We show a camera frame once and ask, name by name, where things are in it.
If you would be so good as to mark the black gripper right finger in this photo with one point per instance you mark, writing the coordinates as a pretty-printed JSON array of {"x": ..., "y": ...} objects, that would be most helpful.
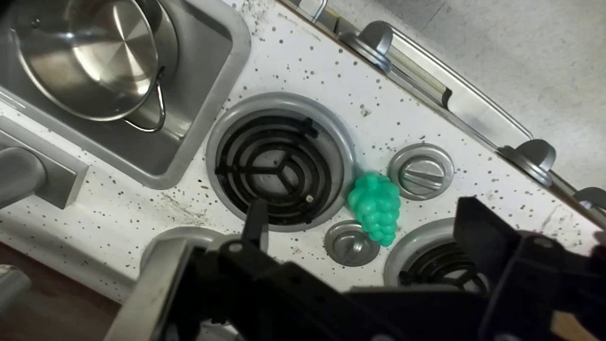
[{"x": 531, "y": 278}]

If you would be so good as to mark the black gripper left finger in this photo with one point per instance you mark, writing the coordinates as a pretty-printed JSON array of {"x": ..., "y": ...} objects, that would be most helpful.
[{"x": 187, "y": 283}]

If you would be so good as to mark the green toy grape bunch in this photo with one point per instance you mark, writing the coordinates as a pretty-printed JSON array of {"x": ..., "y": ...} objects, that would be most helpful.
[{"x": 376, "y": 204}]

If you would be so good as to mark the front left stove burner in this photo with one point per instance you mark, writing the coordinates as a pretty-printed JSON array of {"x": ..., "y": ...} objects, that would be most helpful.
[{"x": 429, "y": 255}]

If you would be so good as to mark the stove burner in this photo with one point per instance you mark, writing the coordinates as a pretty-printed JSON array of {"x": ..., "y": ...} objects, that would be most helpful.
[
  {"x": 289, "y": 151},
  {"x": 429, "y": 255}
]

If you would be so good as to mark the grey stove knob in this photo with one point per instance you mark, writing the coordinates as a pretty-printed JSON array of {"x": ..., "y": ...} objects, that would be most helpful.
[
  {"x": 422, "y": 172},
  {"x": 348, "y": 245}
]

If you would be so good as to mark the front right stove burner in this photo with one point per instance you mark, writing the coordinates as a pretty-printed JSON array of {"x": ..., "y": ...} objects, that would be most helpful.
[{"x": 289, "y": 151}]

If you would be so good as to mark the grey toy sink basin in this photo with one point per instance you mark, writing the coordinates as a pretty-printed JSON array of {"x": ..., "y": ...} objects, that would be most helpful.
[{"x": 213, "y": 47}]

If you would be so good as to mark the stainless steel pot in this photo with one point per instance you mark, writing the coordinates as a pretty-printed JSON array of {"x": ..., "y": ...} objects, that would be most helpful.
[{"x": 98, "y": 60}]

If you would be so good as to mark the silver toy faucet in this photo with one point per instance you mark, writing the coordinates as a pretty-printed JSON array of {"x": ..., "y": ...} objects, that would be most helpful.
[{"x": 30, "y": 166}]

